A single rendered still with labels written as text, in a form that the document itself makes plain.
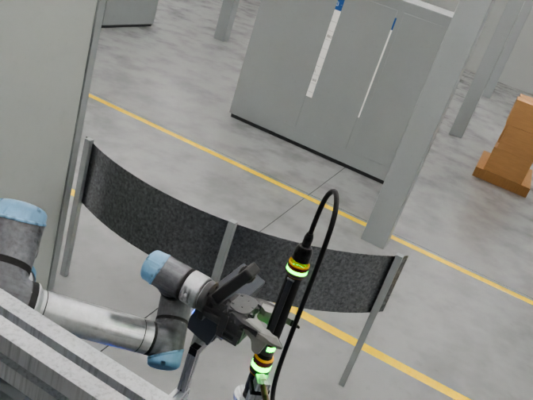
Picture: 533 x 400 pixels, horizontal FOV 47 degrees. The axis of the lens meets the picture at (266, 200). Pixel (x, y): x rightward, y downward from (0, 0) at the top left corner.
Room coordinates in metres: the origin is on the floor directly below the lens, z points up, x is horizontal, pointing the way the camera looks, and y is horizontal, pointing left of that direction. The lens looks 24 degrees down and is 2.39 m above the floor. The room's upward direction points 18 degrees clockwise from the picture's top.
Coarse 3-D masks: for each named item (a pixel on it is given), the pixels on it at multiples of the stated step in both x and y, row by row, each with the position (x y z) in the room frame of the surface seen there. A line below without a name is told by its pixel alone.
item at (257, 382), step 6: (258, 378) 1.02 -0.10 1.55; (252, 384) 1.02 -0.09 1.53; (258, 384) 1.00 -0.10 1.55; (240, 390) 1.06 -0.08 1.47; (252, 390) 1.00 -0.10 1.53; (258, 390) 1.00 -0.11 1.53; (234, 396) 1.04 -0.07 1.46; (240, 396) 1.04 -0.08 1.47; (252, 396) 1.02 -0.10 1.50; (258, 396) 1.02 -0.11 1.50
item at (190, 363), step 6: (198, 348) 1.66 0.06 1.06; (198, 354) 1.68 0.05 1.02; (186, 360) 1.66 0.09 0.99; (192, 360) 1.66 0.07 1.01; (186, 366) 1.66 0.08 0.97; (192, 366) 1.65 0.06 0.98; (186, 372) 1.67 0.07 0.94; (192, 372) 1.67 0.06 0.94; (180, 378) 1.66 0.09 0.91; (186, 378) 1.66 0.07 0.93; (180, 384) 1.66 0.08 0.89; (186, 384) 1.66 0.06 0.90; (180, 390) 1.66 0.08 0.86
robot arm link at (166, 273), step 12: (156, 252) 1.15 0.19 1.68; (144, 264) 1.13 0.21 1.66; (156, 264) 1.12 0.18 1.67; (168, 264) 1.13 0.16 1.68; (180, 264) 1.13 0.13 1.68; (144, 276) 1.12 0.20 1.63; (156, 276) 1.11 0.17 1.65; (168, 276) 1.10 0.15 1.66; (180, 276) 1.10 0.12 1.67; (168, 288) 1.10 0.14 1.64; (180, 288) 1.09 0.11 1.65
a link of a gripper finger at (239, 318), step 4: (232, 312) 1.04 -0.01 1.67; (232, 316) 1.04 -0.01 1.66; (236, 316) 1.03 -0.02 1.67; (240, 316) 1.04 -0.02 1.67; (244, 316) 1.04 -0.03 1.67; (236, 320) 1.03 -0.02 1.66; (240, 320) 1.03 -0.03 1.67; (244, 320) 1.03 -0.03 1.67; (236, 324) 1.03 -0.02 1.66; (240, 324) 1.02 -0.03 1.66; (244, 324) 1.02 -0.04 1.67; (248, 324) 1.02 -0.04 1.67; (244, 328) 1.02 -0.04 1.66; (248, 328) 1.01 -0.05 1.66; (252, 328) 1.01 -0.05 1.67; (252, 332) 1.01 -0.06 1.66; (256, 332) 1.01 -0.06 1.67
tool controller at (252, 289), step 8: (232, 272) 1.88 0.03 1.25; (224, 280) 1.81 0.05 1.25; (256, 280) 1.91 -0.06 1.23; (240, 288) 1.82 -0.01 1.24; (248, 288) 1.84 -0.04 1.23; (256, 288) 1.87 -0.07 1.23; (192, 320) 1.73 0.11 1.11; (200, 320) 1.72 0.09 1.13; (208, 320) 1.71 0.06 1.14; (192, 328) 1.73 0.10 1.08; (200, 328) 1.72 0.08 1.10; (208, 328) 1.71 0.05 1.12; (200, 336) 1.71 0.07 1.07; (208, 336) 1.71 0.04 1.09; (216, 336) 1.71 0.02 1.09; (208, 344) 1.71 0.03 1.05
